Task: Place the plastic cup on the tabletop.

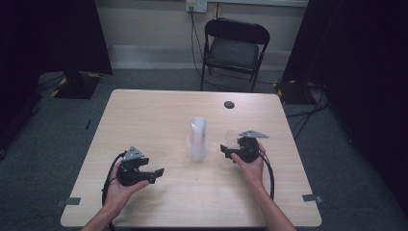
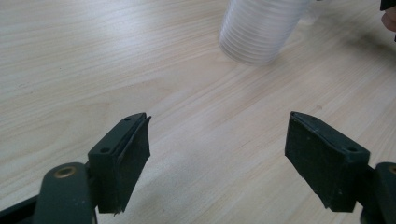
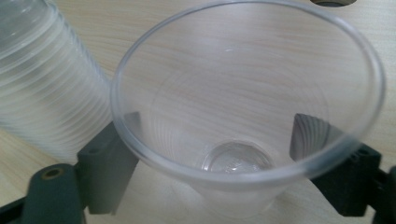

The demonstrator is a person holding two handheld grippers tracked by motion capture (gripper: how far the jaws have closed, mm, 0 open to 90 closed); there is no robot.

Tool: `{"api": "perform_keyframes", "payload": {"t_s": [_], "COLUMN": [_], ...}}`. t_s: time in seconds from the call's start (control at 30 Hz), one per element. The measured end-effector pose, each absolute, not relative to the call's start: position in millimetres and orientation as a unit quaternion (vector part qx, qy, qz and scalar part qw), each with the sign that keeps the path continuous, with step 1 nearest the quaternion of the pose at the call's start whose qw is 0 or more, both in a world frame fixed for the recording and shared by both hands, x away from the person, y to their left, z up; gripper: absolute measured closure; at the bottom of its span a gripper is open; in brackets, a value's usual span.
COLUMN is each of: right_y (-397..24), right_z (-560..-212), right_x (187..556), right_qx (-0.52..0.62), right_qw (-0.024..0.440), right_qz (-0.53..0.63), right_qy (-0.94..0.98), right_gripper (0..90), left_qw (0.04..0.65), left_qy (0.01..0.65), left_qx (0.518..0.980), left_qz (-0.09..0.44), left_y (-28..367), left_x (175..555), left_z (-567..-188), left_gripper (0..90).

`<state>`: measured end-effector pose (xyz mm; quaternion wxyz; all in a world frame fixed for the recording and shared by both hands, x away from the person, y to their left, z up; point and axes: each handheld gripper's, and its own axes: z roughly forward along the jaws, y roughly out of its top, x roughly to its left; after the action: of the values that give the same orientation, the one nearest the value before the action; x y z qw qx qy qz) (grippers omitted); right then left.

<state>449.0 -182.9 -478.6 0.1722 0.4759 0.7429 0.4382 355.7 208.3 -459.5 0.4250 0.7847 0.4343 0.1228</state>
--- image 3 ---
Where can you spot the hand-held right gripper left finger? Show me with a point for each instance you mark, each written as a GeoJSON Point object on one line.
{"type": "Point", "coordinates": [106, 174]}

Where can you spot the stack of clear plastic cups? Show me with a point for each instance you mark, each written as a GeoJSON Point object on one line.
{"type": "Point", "coordinates": [46, 93]}

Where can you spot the single clear plastic cup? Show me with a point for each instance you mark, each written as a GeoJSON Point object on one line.
{"type": "Point", "coordinates": [249, 93]}

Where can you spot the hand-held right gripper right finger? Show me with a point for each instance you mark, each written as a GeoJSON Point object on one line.
{"type": "Point", "coordinates": [345, 183]}

